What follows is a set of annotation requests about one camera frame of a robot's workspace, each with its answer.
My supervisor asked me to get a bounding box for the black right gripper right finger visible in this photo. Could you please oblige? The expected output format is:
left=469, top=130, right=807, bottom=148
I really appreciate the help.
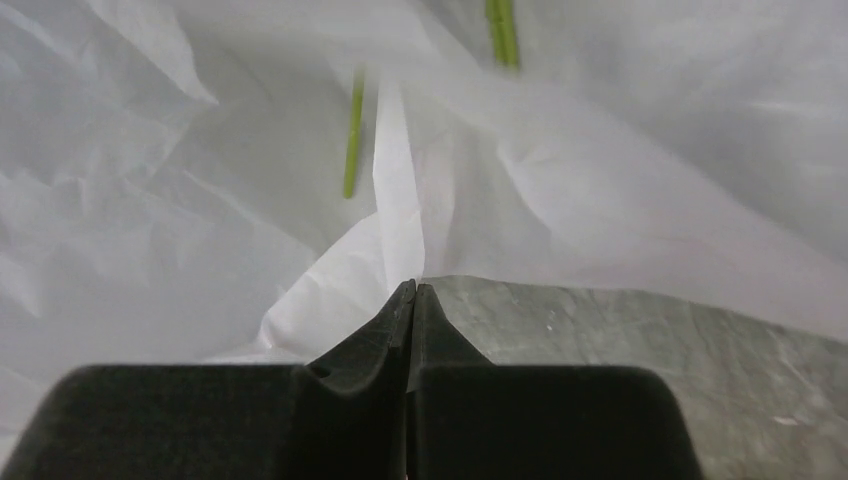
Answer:
left=407, top=284, right=703, bottom=479

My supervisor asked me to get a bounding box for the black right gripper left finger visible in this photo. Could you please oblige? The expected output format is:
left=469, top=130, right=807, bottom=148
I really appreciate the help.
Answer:
left=1, top=280, right=416, bottom=479

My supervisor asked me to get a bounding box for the white wrapping paper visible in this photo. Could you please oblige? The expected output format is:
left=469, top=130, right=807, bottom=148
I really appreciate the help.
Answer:
left=1, top=1, right=847, bottom=469

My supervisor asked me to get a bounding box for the pink flower bouquet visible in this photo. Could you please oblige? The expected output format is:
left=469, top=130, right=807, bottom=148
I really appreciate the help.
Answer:
left=342, top=0, right=520, bottom=199

